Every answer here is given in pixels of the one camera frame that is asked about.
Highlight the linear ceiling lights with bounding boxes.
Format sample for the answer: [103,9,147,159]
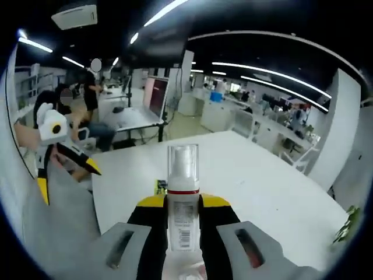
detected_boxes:
[17,0,333,102]

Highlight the white office chair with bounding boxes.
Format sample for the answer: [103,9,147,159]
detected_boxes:
[279,144,320,176]
[231,109,255,138]

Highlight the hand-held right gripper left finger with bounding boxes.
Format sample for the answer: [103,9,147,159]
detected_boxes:
[54,195,169,280]

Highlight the ceiling air conditioner unit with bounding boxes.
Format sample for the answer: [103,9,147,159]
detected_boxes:
[51,4,98,30]

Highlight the person's left hand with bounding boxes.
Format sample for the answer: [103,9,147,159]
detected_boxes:
[13,121,41,148]

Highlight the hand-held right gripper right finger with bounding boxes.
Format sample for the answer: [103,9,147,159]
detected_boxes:
[199,192,321,280]

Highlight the white side desk black legs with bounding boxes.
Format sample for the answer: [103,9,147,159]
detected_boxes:
[98,87,169,144]

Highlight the monitor with pink screen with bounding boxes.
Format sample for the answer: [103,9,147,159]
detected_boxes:
[143,75,170,121]

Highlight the small white skincare bottle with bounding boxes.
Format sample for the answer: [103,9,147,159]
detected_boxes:
[162,143,206,280]

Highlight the row of white office desks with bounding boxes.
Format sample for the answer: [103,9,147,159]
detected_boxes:
[177,84,321,173]

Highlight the potted green plant red wrap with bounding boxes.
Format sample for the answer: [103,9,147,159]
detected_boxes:
[332,205,364,245]

